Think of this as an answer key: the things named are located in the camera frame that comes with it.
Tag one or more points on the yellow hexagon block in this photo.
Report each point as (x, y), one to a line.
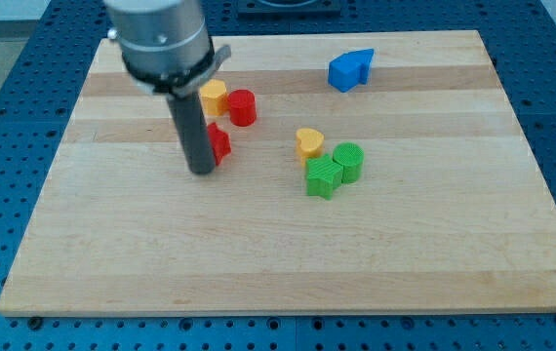
(214, 97)

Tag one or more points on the green cylinder block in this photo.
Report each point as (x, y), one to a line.
(351, 157)

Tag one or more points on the red cylinder block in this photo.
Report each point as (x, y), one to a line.
(242, 108)

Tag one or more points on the yellow heart block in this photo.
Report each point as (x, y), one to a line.
(309, 144)

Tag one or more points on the wooden board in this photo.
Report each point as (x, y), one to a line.
(451, 214)

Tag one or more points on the blue arrow block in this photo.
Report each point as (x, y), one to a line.
(350, 69)

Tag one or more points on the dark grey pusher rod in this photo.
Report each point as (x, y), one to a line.
(191, 126)

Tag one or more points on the green star block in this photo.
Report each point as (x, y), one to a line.
(323, 176)

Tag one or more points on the red star block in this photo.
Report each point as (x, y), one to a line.
(220, 142)

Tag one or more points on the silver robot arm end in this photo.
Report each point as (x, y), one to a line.
(165, 44)

